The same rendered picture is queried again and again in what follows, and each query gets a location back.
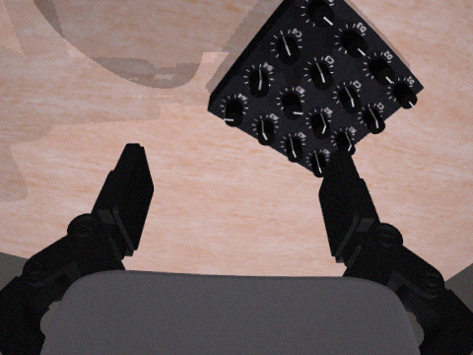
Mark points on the black knob box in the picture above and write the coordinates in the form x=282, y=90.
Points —
x=317, y=46

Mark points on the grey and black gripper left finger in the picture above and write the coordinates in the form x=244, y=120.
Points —
x=94, y=243

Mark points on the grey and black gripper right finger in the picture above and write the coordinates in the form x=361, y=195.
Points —
x=374, y=251

